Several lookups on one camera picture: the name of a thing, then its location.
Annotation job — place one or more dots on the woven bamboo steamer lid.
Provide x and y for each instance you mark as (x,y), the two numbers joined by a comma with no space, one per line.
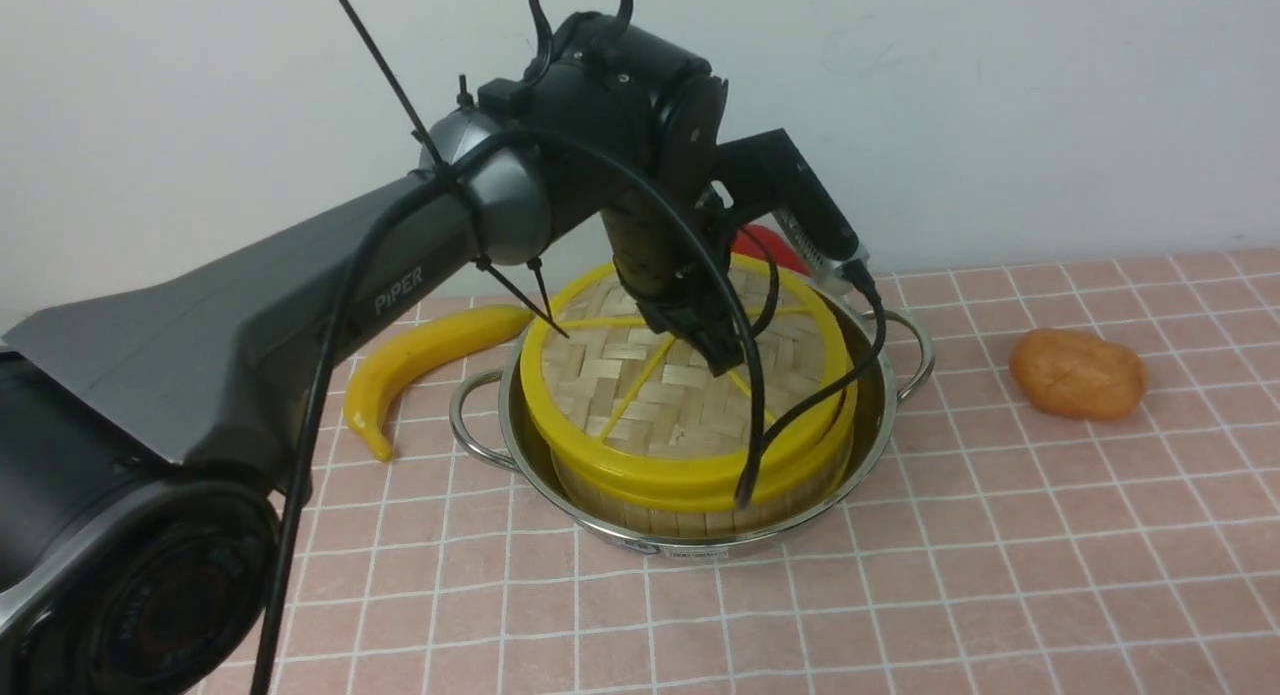
(601,360)

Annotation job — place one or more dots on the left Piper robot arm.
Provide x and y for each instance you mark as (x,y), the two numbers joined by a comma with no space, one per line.
(157,444)

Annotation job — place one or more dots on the stainless steel pot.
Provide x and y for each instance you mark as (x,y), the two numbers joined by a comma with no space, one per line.
(490,420)

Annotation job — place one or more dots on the pink checkered tablecloth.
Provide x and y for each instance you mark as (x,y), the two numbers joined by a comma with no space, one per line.
(995,549)

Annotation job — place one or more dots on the red toy bell pepper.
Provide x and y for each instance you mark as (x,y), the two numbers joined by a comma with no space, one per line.
(759,242)

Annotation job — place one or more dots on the bamboo steamer basket yellow rim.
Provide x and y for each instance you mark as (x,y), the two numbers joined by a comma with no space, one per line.
(675,474)

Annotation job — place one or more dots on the orange toy bread roll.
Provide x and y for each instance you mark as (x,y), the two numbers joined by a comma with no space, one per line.
(1077,375)

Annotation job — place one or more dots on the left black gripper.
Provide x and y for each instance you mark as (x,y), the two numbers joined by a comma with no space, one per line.
(675,294)

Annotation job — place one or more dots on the yellow toy banana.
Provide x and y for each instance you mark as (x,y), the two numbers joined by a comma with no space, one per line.
(396,364)

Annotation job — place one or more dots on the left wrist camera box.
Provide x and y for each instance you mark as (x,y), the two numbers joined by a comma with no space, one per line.
(766,174)

